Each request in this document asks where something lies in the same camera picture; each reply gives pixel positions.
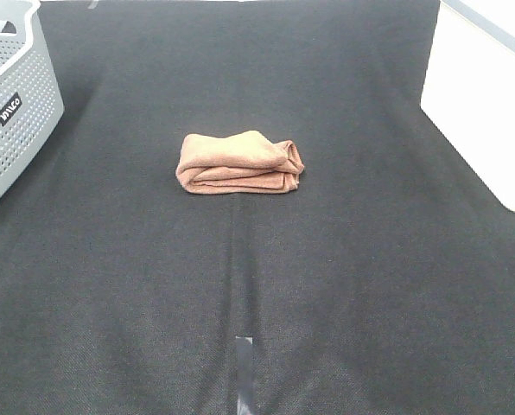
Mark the brown towel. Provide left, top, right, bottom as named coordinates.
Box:
left=175, top=131, right=304, bottom=195

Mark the grey tape strip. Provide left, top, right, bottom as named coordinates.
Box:
left=235, top=336, right=256, bottom=415

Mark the white woven basket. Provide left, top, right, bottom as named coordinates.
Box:
left=420, top=1, right=515, bottom=213

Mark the grey perforated basket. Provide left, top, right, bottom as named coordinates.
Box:
left=0, top=1, right=64, bottom=198

